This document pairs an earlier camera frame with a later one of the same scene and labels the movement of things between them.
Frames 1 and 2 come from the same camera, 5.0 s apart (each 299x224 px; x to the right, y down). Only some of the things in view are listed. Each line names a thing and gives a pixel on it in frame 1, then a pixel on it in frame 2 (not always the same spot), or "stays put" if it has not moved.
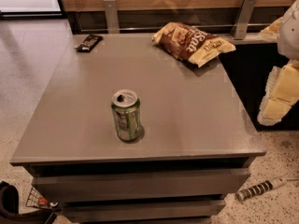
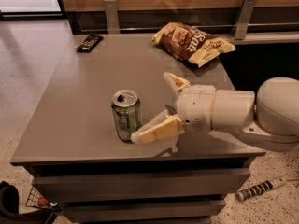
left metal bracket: (111, 15) stays put
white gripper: (290, 35) -> (195, 105)
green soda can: (126, 109) stays put
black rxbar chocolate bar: (90, 43) stays put
